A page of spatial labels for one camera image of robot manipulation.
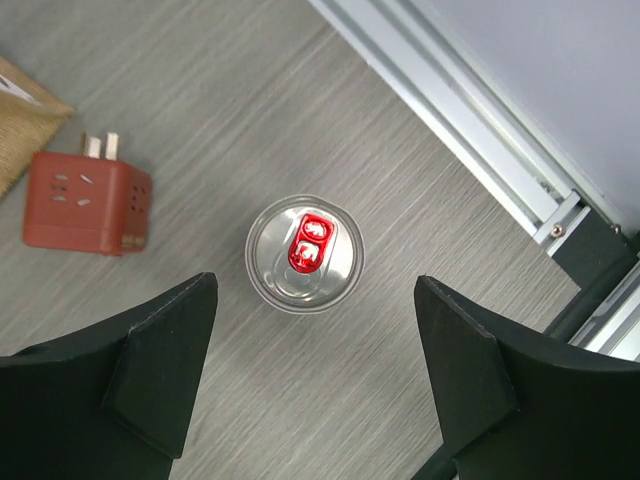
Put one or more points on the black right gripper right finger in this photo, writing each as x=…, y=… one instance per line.
x=513, y=403

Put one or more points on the burlap canvas tote bag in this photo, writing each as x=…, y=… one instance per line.
x=30, y=118

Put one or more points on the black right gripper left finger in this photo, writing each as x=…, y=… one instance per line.
x=113, y=400

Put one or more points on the red cube power adapter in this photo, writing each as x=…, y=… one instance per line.
x=91, y=203

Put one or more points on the aluminium frame rail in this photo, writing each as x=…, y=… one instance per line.
x=551, y=200

